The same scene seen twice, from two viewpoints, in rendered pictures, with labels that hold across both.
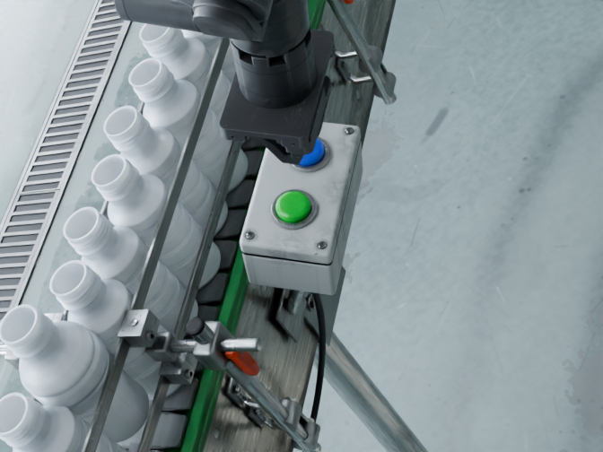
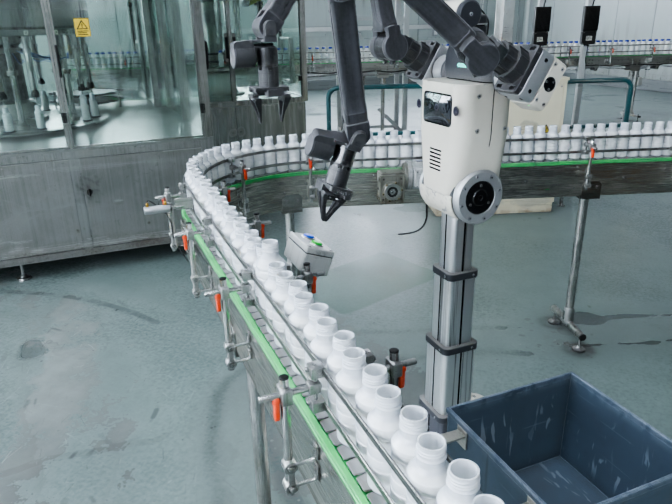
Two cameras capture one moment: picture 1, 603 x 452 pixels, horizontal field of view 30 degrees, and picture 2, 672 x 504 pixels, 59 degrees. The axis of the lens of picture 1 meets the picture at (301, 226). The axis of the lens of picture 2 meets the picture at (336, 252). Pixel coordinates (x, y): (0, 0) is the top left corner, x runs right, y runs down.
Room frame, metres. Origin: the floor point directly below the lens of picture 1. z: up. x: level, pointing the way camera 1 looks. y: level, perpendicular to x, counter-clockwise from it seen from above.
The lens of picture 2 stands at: (-0.03, 1.29, 1.66)
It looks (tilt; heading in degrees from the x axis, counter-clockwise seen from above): 21 degrees down; 297
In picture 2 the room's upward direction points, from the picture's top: 1 degrees counter-clockwise
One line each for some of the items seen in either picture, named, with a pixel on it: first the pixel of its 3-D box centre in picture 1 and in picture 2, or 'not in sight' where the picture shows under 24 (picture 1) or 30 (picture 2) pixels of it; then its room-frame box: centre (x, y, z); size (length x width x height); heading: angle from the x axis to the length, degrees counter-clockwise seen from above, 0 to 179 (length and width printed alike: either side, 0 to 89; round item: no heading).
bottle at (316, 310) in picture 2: not in sight; (319, 346); (0.45, 0.42, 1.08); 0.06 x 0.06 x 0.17
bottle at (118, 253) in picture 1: (130, 274); (256, 270); (0.76, 0.15, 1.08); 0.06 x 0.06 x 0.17
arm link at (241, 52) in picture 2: not in sight; (252, 44); (0.93, -0.14, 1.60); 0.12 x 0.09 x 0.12; 50
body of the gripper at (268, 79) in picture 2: not in sight; (268, 79); (0.91, -0.17, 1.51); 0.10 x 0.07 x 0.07; 49
